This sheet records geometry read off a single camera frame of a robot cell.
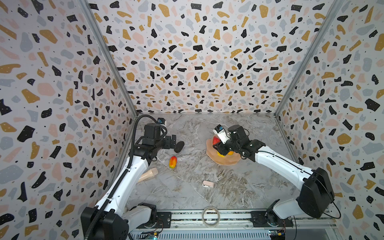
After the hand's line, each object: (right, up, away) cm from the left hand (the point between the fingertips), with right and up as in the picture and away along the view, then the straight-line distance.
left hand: (167, 134), depth 78 cm
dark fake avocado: (+3, -9, +22) cm, 24 cm away
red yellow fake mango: (+1, -18, +13) cm, 22 cm away
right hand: (+25, -4, +3) cm, 26 cm away
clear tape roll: (+27, -40, -3) cm, 48 cm away
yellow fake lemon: (+32, -9, -5) cm, 34 cm away
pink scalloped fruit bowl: (+25, -13, +17) cm, 33 cm away
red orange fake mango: (+26, -3, +2) cm, 26 cm away
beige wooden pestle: (-10, -22, +7) cm, 26 cm away
